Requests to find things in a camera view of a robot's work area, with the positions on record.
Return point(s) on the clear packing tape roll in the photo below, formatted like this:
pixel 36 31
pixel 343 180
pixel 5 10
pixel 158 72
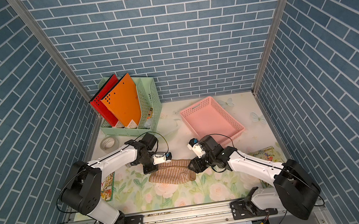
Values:
pixel 109 144

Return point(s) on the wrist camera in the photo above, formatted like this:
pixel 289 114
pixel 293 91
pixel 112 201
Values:
pixel 161 158
pixel 196 147

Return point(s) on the green plastic file rack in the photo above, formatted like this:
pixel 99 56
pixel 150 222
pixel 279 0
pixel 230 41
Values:
pixel 151 110

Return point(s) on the left picture book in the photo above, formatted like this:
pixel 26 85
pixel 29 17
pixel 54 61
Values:
pixel 107 188

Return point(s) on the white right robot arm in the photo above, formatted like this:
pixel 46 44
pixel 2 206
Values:
pixel 296 191

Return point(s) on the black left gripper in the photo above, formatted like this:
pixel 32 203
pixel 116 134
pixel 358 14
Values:
pixel 149 169

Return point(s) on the right picture book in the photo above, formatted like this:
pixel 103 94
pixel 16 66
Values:
pixel 270 154

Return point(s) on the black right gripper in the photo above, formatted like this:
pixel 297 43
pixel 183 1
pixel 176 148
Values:
pixel 197 165

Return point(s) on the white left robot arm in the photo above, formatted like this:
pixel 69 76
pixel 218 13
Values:
pixel 82 188

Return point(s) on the picture book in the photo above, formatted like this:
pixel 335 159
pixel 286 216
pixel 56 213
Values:
pixel 270 154
pixel 107 188

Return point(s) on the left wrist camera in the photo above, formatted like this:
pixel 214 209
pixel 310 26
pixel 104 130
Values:
pixel 161 158

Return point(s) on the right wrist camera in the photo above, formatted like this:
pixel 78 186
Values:
pixel 196 147

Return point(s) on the pink plastic basket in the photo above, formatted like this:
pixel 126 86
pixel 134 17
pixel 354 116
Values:
pixel 207 117

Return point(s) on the aluminium corner post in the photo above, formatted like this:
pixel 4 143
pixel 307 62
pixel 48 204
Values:
pixel 39 33
pixel 278 13

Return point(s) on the aluminium frame rail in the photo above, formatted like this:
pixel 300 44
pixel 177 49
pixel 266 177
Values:
pixel 212 213

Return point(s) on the aluminium corner post right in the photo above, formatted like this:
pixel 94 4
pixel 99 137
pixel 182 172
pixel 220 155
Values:
pixel 278 13

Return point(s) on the brown striped dishcloth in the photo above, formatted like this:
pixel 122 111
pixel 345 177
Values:
pixel 173 172

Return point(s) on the aluminium corner post left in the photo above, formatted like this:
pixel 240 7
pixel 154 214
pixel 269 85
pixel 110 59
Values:
pixel 39 33

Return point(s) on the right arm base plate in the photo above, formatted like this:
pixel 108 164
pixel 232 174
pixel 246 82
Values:
pixel 241 209

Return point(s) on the orange file folder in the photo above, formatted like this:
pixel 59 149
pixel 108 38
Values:
pixel 121 99

